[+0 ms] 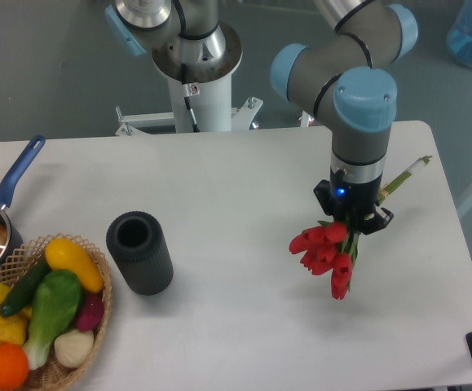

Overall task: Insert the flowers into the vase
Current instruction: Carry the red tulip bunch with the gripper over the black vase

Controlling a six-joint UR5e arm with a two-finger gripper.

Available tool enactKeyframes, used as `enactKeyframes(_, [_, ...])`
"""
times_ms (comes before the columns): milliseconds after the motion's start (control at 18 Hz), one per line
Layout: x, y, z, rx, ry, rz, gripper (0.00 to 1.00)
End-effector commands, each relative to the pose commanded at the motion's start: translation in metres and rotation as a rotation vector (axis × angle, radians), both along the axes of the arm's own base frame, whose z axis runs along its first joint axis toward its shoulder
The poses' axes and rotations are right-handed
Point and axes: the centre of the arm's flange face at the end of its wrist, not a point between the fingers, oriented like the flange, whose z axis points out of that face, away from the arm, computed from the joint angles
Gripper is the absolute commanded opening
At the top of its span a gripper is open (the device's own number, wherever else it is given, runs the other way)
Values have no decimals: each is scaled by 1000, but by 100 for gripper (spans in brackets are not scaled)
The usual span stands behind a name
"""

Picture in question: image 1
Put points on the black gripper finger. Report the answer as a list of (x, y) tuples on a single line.
[(376, 221), (323, 194)]

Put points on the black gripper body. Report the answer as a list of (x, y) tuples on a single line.
[(353, 200)]

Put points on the red tulip bouquet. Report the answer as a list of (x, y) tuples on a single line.
[(333, 246)]

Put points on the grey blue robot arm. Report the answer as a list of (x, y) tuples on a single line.
[(344, 84)]

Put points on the dark grey ribbed vase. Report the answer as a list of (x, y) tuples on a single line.
[(137, 244)]

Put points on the yellow squash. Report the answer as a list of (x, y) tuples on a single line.
[(64, 254)]

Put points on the green lettuce cabbage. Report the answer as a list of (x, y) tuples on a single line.
[(55, 304)]

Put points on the white garlic bulb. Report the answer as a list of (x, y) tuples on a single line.
[(72, 348)]

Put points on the woven wicker basket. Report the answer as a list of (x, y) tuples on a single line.
[(53, 375)]

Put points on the green cucumber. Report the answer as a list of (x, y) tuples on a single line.
[(23, 291)]

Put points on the orange fruit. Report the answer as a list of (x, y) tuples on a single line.
[(14, 367)]

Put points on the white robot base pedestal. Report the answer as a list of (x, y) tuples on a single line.
[(199, 79)]

